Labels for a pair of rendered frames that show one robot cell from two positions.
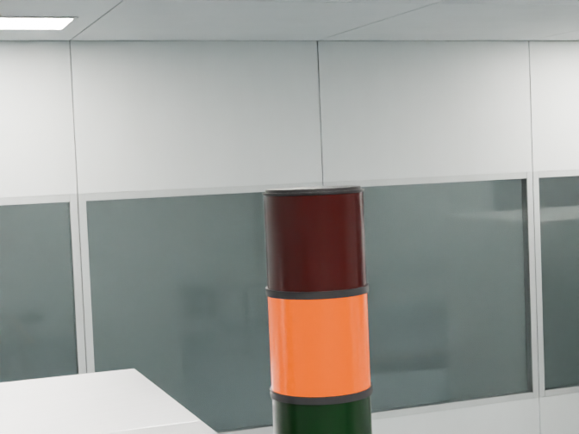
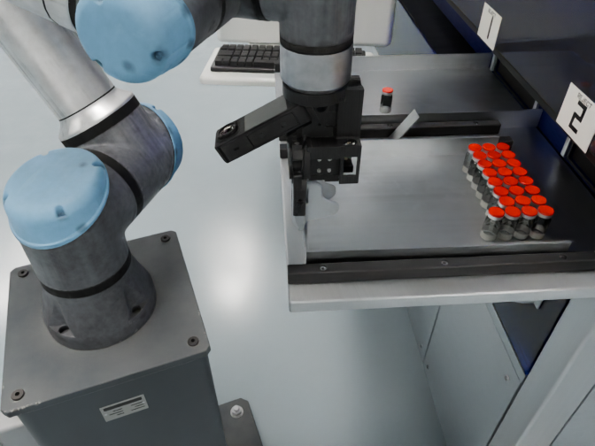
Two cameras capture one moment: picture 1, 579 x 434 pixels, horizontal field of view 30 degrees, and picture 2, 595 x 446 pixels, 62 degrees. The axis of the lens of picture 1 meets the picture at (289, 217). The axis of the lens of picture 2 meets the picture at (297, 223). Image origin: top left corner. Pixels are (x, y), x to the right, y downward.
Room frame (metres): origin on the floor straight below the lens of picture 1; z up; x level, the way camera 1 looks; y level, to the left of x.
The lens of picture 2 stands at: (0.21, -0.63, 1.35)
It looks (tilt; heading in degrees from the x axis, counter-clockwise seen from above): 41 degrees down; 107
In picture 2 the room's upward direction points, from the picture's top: straight up
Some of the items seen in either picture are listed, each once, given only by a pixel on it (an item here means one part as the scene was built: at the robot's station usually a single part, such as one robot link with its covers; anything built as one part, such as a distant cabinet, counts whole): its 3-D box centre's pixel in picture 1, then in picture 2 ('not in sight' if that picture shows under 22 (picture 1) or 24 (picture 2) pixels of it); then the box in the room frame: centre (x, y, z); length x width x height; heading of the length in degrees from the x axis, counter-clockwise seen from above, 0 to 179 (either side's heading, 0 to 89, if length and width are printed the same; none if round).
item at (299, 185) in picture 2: not in sight; (298, 183); (0.07, -0.17, 1.00); 0.05 x 0.02 x 0.09; 110
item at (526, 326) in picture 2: not in sight; (405, 61); (0.11, 0.85, 0.73); 1.98 x 0.01 x 0.25; 110
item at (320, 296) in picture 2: not in sight; (413, 147); (0.19, 0.15, 0.87); 0.70 x 0.48 x 0.02; 110
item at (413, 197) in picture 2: not in sight; (414, 195); (0.21, -0.02, 0.90); 0.34 x 0.26 x 0.04; 20
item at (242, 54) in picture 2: not in sight; (289, 58); (-0.17, 0.58, 0.82); 0.40 x 0.14 x 0.02; 12
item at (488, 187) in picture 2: not in sight; (489, 188); (0.31, 0.01, 0.90); 0.18 x 0.02 x 0.05; 110
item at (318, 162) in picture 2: not in sight; (320, 129); (0.09, -0.14, 1.06); 0.09 x 0.08 x 0.12; 20
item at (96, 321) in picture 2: not in sight; (93, 282); (-0.19, -0.27, 0.84); 0.15 x 0.15 x 0.10
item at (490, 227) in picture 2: not in sight; (492, 224); (0.32, -0.07, 0.90); 0.02 x 0.02 x 0.05
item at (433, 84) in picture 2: not in sight; (429, 88); (0.20, 0.33, 0.90); 0.34 x 0.26 x 0.04; 20
